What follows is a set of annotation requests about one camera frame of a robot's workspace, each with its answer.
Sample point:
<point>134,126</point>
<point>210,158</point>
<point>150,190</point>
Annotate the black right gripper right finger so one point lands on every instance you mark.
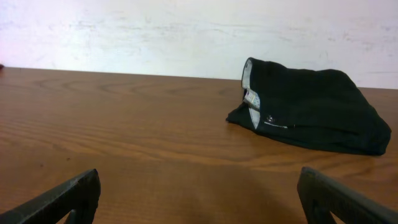
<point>323,199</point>

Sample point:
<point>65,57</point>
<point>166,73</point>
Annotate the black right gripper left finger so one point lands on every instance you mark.
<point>76,199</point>

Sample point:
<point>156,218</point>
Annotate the folded black shorts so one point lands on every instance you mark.
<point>321,110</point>

